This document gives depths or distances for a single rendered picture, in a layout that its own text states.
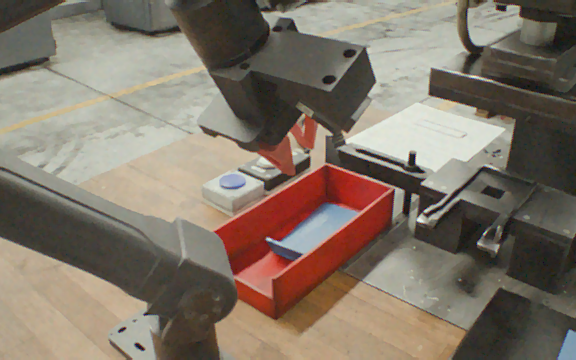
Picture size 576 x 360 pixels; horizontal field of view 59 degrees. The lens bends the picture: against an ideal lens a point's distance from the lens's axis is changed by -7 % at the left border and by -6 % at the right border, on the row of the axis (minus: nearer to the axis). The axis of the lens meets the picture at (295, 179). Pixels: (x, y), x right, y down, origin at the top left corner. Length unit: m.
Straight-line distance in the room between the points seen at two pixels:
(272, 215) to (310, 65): 0.40
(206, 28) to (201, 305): 0.22
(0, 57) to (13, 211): 4.56
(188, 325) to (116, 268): 0.08
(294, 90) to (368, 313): 0.33
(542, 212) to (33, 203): 0.55
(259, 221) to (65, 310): 0.27
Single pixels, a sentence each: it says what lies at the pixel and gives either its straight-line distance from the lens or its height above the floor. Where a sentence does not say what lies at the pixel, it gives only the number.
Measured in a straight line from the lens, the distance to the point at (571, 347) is 0.61.
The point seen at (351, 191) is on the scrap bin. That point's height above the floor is 0.93.
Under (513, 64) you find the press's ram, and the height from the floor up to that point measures 1.17.
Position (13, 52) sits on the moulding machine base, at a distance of 5.00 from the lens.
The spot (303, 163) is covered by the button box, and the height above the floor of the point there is 0.92.
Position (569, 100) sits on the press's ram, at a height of 1.14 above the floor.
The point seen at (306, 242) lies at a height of 0.91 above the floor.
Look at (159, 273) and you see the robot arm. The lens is 0.44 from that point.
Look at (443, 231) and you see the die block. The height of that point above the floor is 0.93.
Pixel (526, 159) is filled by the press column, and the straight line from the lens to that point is 0.93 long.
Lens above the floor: 1.33
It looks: 29 degrees down
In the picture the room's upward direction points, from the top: straight up
